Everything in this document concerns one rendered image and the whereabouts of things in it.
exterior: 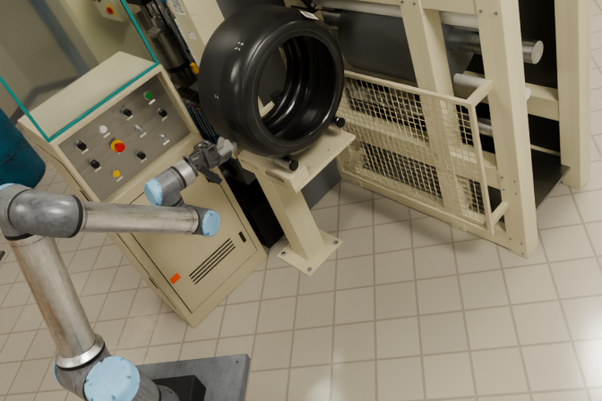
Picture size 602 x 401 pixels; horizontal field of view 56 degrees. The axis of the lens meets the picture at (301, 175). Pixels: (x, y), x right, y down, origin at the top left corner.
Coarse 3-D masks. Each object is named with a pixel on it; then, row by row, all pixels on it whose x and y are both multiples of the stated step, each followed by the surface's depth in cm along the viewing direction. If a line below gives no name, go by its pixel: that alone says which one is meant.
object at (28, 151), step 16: (0, 112) 435; (0, 128) 429; (16, 128) 453; (0, 144) 428; (16, 144) 442; (0, 160) 430; (16, 160) 440; (32, 160) 456; (0, 176) 433; (16, 176) 442; (32, 176) 453
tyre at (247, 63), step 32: (224, 32) 200; (256, 32) 192; (288, 32) 197; (320, 32) 207; (224, 64) 194; (256, 64) 192; (288, 64) 238; (320, 64) 234; (224, 96) 195; (256, 96) 195; (288, 96) 241; (320, 96) 236; (224, 128) 206; (256, 128) 200; (288, 128) 239; (320, 128) 221
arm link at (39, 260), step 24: (0, 192) 152; (0, 216) 149; (24, 240) 154; (48, 240) 159; (24, 264) 157; (48, 264) 159; (48, 288) 161; (72, 288) 167; (48, 312) 164; (72, 312) 167; (72, 336) 169; (96, 336) 179; (72, 360) 171; (96, 360) 174; (72, 384) 174
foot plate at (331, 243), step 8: (320, 232) 316; (328, 240) 309; (336, 240) 307; (288, 248) 314; (328, 248) 305; (336, 248) 303; (280, 256) 312; (288, 256) 310; (296, 256) 308; (320, 256) 303; (328, 256) 301; (296, 264) 304; (304, 264) 302; (312, 264) 300; (320, 264) 298; (304, 272) 298; (312, 272) 296
